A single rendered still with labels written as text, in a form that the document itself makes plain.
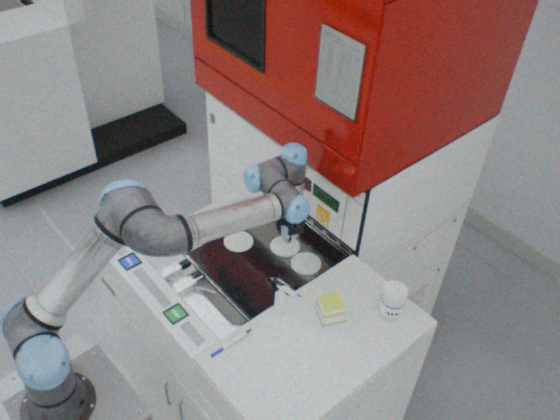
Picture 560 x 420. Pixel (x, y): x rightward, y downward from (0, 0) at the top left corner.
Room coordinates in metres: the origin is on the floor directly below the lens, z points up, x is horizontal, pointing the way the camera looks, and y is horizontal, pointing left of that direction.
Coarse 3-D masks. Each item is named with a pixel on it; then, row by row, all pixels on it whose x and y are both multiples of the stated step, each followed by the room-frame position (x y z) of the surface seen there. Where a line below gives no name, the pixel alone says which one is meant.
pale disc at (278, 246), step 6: (276, 240) 1.41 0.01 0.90; (282, 240) 1.41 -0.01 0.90; (294, 240) 1.41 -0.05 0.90; (276, 246) 1.38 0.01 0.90; (282, 246) 1.38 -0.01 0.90; (288, 246) 1.38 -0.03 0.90; (294, 246) 1.38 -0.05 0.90; (276, 252) 1.35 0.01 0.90; (282, 252) 1.35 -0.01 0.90; (288, 252) 1.35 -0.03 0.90; (294, 252) 1.35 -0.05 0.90
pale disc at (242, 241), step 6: (234, 234) 1.42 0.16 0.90; (240, 234) 1.43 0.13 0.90; (246, 234) 1.43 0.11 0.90; (228, 240) 1.39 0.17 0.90; (234, 240) 1.40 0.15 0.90; (240, 240) 1.40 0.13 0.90; (246, 240) 1.40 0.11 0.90; (252, 240) 1.40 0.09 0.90; (228, 246) 1.37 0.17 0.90; (234, 246) 1.37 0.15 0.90; (240, 246) 1.37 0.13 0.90; (246, 246) 1.37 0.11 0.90
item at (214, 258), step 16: (272, 224) 1.49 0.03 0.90; (256, 240) 1.40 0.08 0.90; (192, 256) 1.31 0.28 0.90; (208, 256) 1.32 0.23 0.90; (224, 256) 1.32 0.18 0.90; (240, 256) 1.32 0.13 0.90; (256, 256) 1.33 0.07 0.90; (272, 256) 1.33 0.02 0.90; (320, 256) 1.34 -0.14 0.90; (208, 272) 1.25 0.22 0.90; (224, 272) 1.25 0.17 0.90; (240, 272) 1.25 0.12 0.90; (256, 272) 1.26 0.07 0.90; (272, 272) 1.26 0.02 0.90; (288, 272) 1.27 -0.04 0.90; (320, 272) 1.27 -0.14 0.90; (224, 288) 1.18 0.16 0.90; (240, 288) 1.19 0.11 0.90; (256, 288) 1.19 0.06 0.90; (272, 288) 1.19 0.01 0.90; (240, 304) 1.12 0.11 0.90; (256, 304) 1.13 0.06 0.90; (272, 304) 1.13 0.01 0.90
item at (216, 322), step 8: (168, 280) 1.22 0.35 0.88; (184, 296) 1.16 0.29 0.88; (192, 296) 1.16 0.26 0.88; (200, 296) 1.16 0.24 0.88; (192, 304) 1.13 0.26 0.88; (200, 304) 1.13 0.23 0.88; (208, 304) 1.13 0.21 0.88; (200, 312) 1.10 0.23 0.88; (208, 312) 1.10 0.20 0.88; (216, 312) 1.10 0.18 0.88; (208, 320) 1.07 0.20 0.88; (216, 320) 1.07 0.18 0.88; (224, 320) 1.07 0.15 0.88; (216, 328) 1.04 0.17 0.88; (224, 328) 1.04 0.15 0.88
